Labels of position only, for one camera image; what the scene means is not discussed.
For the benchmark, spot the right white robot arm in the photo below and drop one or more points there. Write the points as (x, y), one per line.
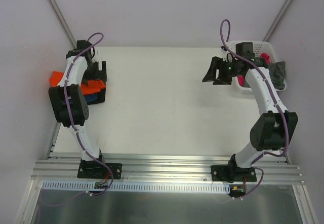
(272, 132)

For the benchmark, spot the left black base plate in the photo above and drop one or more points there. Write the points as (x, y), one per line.
(94, 170)

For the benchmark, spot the blue folded t shirt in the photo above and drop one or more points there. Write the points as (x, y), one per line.
(91, 98)

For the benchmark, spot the grey t shirt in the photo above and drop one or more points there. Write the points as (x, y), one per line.
(277, 73)

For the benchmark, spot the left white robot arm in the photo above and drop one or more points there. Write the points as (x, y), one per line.
(68, 102)

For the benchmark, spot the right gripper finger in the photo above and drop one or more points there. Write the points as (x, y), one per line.
(211, 73)
(222, 81)

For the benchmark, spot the pink t shirt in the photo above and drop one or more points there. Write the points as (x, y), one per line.
(241, 80)

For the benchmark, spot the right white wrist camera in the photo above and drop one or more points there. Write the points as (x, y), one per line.
(227, 56)

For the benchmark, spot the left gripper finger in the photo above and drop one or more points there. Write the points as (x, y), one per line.
(88, 83)
(103, 71)

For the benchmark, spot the white plastic basket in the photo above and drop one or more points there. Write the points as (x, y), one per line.
(258, 48)

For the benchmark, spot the aluminium mounting rail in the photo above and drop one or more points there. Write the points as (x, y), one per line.
(154, 168)

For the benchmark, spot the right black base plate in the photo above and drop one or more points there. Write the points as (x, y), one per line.
(226, 174)

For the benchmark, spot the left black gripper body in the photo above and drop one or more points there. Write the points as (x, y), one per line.
(100, 75)

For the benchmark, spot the orange t shirt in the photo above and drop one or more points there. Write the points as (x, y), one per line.
(57, 76)

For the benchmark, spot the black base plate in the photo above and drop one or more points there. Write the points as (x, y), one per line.
(94, 170)
(226, 174)

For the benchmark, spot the white slotted cable duct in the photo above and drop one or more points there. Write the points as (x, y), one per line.
(159, 187)

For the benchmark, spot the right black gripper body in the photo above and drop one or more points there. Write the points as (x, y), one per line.
(222, 69)

